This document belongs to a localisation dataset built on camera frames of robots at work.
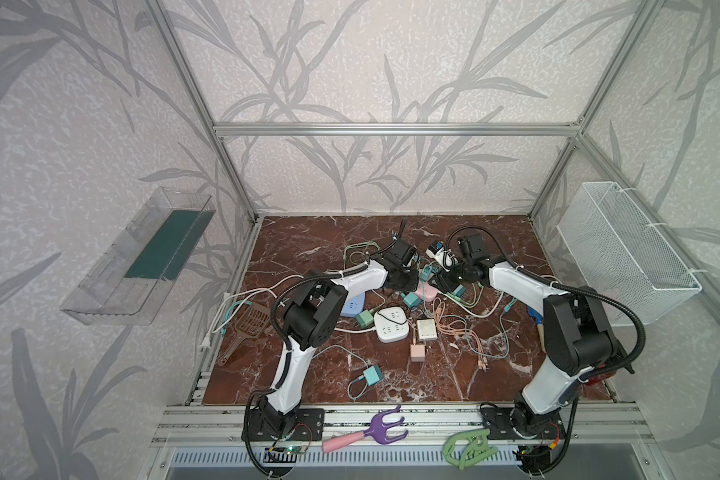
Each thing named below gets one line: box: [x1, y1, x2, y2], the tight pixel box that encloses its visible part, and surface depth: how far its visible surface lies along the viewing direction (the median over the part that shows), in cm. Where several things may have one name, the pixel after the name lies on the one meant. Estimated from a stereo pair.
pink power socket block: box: [415, 282, 438, 303], surface depth 96 cm
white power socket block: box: [374, 306, 410, 344], surface depth 90 cm
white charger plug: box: [416, 318, 438, 341], surface depth 89 cm
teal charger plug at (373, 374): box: [363, 364, 383, 386], surface depth 81 cm
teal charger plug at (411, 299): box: [400, 292, 422, 309], surface depth 96 cm
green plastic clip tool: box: [443, 429, 499, 471], surface depth 72 cm
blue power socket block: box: [341, 292, 365, 317], surface depth 93 cm
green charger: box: [356, 309, 374, 328], surface depth 92 cm
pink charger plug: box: [410, 344, 426, 362], surface depth 85 cm
